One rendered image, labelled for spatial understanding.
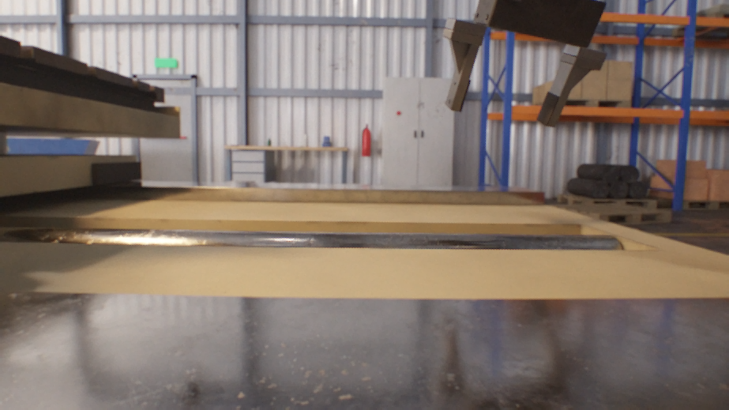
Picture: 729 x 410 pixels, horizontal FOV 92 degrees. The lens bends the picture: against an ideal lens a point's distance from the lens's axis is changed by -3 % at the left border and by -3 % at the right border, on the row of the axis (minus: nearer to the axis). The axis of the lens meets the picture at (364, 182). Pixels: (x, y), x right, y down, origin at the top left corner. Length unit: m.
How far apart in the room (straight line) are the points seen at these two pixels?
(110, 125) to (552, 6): 0.88
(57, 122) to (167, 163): 6.79
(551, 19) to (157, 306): 0.45
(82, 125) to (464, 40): 0.75
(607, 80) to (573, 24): 6.34
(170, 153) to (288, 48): 2.92
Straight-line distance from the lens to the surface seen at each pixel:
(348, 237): 0.49
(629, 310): 0.24
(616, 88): 6.90
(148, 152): 7.80
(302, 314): 0.19
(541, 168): 7.65
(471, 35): 0.46
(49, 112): 0.86
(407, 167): 6.28
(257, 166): 6.17
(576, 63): 0.53
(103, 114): 0.97
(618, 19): 6.94
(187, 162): 7.46
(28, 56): 0.91
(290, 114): 6.96
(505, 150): 5.82
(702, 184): 7.97
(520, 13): 0.47
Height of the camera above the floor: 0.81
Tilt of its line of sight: 5 degrees down
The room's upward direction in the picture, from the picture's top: 1 degrees clockwise
